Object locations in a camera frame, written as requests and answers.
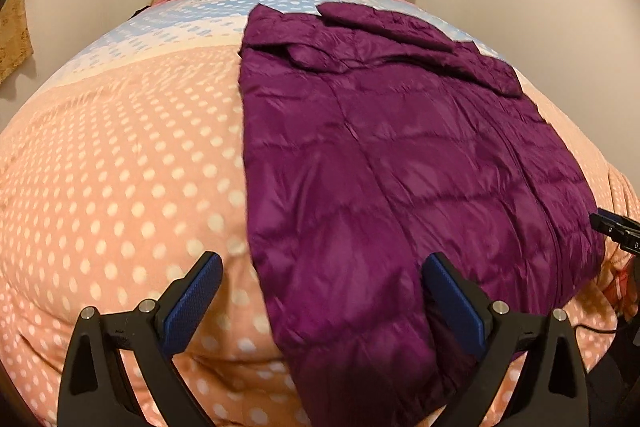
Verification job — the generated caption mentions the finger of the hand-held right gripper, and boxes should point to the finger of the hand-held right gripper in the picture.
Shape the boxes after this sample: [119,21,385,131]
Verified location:
[589,207,640,242]

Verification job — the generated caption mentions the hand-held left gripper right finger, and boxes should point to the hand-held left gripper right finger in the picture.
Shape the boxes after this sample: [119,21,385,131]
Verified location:
[422,252,591,427]

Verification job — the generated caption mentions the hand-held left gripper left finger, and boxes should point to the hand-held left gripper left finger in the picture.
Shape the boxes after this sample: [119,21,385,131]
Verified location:
[57,250,223,427]

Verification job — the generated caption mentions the purple hooded puffer jacket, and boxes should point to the purple hooded puffer jacket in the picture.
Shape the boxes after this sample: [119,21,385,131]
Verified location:
[237,2,607,427]

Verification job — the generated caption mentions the polka dot duvet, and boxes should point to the polka dot duvet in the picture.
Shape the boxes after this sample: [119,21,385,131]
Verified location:
[0,0,640,427]

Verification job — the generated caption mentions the beige floral curtain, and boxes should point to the beige floral curtain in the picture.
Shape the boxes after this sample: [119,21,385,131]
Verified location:
[0,0,35,84]

